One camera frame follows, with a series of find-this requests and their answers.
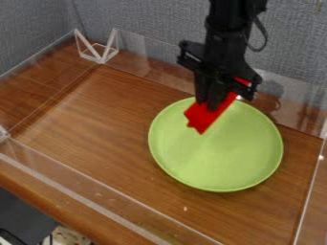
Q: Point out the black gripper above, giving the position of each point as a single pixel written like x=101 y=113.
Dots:
x=219 y=67

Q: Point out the red cross-shaped block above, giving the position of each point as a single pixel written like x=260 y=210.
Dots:
x=200 y=117

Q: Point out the green round plate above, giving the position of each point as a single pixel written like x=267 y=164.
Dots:
x=232 y=157

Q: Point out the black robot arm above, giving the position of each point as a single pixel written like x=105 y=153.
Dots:
x=237 y=16

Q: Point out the clear acrylic corner bracket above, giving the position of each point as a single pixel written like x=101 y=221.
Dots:
x=97 y=52

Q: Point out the clear acrylic enclosure wall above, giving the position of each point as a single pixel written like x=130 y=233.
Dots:
x=74 y=157

